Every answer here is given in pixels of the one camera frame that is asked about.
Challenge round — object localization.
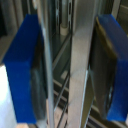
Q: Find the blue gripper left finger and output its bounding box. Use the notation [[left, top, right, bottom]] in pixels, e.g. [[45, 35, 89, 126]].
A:
[[2, 13, 45, 125]]

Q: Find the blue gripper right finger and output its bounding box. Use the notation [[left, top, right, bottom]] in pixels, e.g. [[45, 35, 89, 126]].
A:
[[94, 13, 128, 123]]

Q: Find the black dish rack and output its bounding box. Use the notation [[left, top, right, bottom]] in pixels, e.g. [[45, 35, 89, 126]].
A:
[[0, 0, 128, 128]]

